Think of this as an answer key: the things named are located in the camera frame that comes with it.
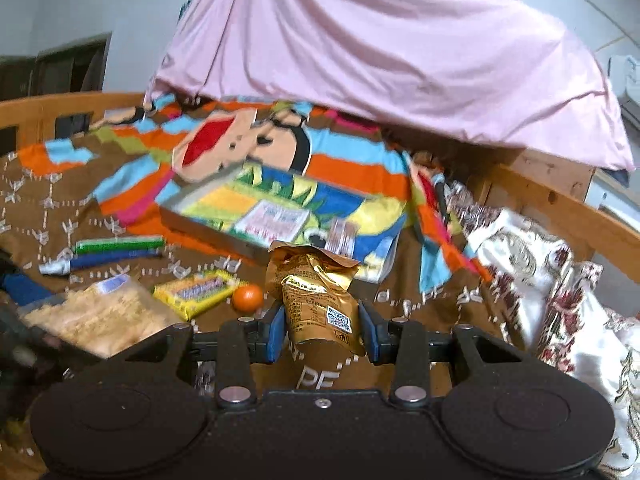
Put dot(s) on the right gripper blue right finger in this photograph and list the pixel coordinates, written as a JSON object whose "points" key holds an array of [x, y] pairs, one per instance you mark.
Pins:
{"points": [[373, 333]]}

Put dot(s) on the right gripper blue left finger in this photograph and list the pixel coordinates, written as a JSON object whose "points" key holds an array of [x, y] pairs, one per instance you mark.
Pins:
{"points": [[271, 335]]}

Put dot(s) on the gold foil snack bag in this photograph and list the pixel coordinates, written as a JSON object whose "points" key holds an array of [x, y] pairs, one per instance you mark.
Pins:
{"points": [[312, 285]]}

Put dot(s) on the orange mandarin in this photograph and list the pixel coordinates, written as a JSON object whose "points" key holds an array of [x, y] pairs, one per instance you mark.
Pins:
{"points": [[247, 298]]}

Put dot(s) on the clear bag of crackers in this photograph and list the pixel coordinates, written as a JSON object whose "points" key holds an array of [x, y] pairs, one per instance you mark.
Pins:
{"points": [[104, 319]]}

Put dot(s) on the blue toothpaste-like tube pack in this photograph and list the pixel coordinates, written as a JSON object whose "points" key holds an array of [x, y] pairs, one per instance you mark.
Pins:
{"points": [[88, 261]]}

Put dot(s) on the yellow candy bar pack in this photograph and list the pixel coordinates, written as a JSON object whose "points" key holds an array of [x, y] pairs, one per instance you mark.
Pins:
{"points": [[191, 296]]}

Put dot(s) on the white green snack pouch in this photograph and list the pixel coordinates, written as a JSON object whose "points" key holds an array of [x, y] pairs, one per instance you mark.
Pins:
{"points": [[269, 222]]}

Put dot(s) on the green stick snack pack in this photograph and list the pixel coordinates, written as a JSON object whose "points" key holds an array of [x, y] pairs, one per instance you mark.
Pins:
{"points": [[118, 244]]}

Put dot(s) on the metal tray with dinosaur print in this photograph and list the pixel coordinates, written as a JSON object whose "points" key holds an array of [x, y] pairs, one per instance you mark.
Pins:
{"points": [[247, 207]]}

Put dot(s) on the colourful cartoon monkey blanket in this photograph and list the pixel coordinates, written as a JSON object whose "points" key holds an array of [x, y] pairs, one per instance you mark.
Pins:
{"points": [[158, 193]]}

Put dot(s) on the white floral quilt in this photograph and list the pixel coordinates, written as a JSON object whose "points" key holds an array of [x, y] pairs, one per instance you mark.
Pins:
{"points": [[553, 311]]}

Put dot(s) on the pink hanging sheet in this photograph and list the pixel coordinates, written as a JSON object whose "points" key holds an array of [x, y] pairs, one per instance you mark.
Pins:
{"points": [[491, 72]]}

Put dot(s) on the white air conditioner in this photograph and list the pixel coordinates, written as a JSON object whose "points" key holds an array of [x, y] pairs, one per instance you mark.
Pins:
{"points": [[624, 74]]}

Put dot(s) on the wooden bed frame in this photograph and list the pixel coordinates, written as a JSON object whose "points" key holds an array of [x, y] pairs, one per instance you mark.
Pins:
{"points": [[34, 121]]}

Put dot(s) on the dark window frame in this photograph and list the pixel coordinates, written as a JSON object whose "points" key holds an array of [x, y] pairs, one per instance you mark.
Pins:
{"points": [[78, 66]]}

